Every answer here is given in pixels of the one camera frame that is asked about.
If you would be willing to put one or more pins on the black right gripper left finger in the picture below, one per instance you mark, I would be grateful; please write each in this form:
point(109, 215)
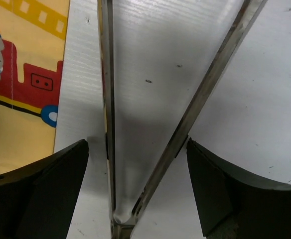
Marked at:
point(37, 201)

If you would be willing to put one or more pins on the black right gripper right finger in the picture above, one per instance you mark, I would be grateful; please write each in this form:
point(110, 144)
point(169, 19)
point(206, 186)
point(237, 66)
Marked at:
point(233, 203)

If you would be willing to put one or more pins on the yellow vehicle print placemat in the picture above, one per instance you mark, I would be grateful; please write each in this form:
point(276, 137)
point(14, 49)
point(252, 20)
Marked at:
point(32, 44)

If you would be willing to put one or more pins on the metal tongs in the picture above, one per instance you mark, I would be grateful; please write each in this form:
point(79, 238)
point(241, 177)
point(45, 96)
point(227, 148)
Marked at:
point(160, 61)

